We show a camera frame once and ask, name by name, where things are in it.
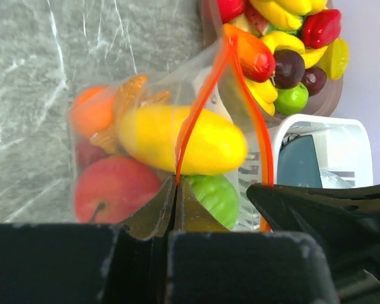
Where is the clear orange zip top bag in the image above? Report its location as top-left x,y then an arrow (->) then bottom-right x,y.
69,34 -> 275,232

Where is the teal plate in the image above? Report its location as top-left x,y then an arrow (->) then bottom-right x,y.
276,134 -> 322,188

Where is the dark purple plum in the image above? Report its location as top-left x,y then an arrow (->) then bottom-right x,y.
274,49 -> 305,89

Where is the white plastic dish basket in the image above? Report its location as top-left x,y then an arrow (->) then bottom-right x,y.
227,114 -> 374,232

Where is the clear brown fruit bowl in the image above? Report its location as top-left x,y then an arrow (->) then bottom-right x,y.
199,1 -> 349,122

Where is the green lime fruit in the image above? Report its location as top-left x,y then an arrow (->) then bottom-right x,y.
184,175 -> 240,230

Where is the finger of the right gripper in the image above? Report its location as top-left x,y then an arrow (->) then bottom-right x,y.
246,183 -> 380,303

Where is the tan ginger root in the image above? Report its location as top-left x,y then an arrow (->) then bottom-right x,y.
89,74 -> 172,156

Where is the lychee cluster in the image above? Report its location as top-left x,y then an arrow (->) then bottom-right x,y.
75,140 -> 107,169

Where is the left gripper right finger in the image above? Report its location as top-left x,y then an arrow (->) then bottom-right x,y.
167,181 -> 338,303

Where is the yellow star fruit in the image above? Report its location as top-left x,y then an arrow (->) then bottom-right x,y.
318,38 -> 350,80

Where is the red bell pepper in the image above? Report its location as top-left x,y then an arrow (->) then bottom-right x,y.
301,9 -> 342,49

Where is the white plate in basket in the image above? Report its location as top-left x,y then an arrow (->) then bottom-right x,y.
319,169 -> 353,189

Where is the red apple front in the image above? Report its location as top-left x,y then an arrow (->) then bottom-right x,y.
217,0 -> 246,23

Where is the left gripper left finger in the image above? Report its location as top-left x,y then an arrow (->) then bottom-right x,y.
0,177 -> 176,303

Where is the orange fruit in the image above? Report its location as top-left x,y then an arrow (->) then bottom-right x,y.
69,85 -> 117,138

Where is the red apple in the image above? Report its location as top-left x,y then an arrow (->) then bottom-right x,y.
217,0 -> 246,23
73,156 -> 162,223

